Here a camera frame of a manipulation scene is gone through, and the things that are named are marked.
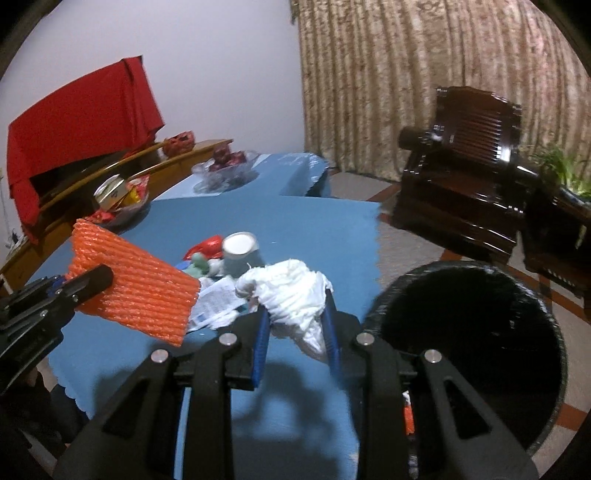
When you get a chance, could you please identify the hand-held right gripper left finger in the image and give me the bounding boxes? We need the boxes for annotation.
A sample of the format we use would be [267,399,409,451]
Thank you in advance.
[53,307,271,480]

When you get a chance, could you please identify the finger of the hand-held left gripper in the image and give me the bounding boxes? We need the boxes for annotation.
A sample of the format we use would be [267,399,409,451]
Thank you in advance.
[46,264,115,315]

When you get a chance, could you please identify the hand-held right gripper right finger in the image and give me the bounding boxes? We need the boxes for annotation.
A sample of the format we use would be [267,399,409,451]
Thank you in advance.
[322,288,540,480]

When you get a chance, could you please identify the orange foam net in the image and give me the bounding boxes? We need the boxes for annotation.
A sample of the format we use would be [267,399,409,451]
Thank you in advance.
[65,219,201,347]

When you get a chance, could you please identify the white tissue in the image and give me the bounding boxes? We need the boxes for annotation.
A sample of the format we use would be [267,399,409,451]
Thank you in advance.
[235,259,334,361]

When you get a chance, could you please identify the black trash bin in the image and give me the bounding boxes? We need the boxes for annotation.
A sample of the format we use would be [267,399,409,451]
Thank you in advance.
[362,261,568,457]

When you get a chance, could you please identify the printed paper leaflet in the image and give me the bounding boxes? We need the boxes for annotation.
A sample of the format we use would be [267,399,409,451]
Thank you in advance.
[187,276,250,333]

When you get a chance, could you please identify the glass snack bowl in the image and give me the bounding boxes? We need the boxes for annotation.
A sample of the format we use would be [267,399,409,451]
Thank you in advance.
[92,174,152,227]

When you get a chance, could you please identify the cream tin can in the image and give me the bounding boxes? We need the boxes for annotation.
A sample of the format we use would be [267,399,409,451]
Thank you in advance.
[95,175,129,209]

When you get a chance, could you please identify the white paper cup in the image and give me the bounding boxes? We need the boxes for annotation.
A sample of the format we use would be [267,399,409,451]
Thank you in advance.
[222,232,260,278]

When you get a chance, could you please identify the black television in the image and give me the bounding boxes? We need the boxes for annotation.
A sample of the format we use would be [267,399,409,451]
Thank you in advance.
[31,148,134,197]

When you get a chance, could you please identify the blue tablecloth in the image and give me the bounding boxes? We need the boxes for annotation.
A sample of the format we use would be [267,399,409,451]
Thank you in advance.
[25,196,382,480]
[152,151,332,201]

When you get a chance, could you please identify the red wrapper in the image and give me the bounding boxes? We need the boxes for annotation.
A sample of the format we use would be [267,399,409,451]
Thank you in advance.
[183,235,225,261]

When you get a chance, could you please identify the wooden cabinet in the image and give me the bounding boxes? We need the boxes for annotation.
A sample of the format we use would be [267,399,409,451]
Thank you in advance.
[0,138,234,296]

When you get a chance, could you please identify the red cloth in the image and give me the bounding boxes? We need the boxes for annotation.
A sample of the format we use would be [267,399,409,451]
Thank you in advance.
[7,56,165,245]

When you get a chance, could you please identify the red basket ornament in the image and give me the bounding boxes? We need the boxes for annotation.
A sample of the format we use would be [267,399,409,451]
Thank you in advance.
[161,131,195,157]

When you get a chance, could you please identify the glass fruit bowl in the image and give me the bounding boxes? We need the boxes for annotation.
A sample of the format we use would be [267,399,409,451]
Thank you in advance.
[191,150,262,192]

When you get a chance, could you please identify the pile of red apples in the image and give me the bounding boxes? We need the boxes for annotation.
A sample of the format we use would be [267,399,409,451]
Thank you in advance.
[208,145,246,172]

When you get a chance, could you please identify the dark wooden armchair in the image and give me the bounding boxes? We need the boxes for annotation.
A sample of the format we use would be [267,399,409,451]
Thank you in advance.
[392,85,539,266]

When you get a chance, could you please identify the dark wooden side table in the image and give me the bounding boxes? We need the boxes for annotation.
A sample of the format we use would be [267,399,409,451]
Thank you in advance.
[522,185,591,319]

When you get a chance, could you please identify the beige patterned curtain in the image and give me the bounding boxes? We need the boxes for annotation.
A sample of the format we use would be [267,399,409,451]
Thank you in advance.
[290,0,591,204]

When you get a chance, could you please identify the potted green plant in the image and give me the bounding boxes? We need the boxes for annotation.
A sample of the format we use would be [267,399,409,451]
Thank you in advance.
[531,143,591,199]

